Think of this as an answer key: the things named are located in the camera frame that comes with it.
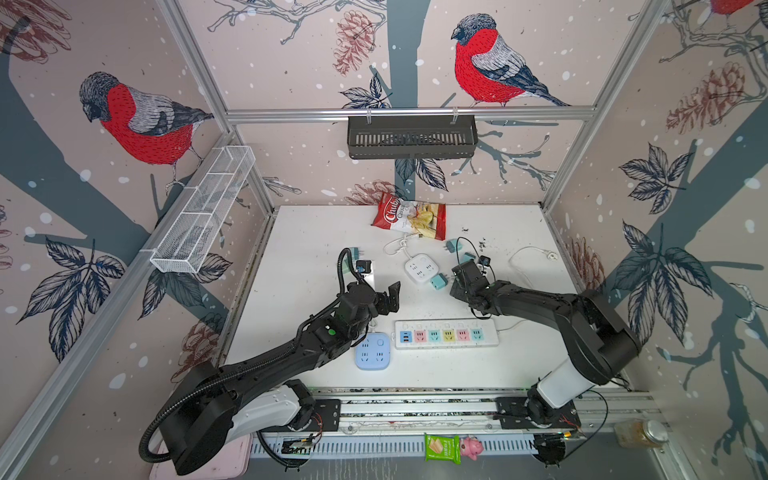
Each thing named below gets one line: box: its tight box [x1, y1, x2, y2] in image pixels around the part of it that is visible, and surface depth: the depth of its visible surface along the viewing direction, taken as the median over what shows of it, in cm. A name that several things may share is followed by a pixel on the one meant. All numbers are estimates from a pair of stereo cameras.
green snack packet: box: [424, 432, 462, 465], surface depth 70 cm
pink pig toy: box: [460, 436, 484, 461], surface depth 68 cm
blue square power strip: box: [354, 332, 391, 371], surface depth 83 cm
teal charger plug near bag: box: [443, 238, 463, 253], surface depth 109 cm
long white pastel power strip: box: [391, 318, 500, 349], surface depth 87 cm
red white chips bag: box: [371, 192, 447, 241], surface depth 116 cm
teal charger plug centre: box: [431, 273, 449, 290], surface depth 99 cm
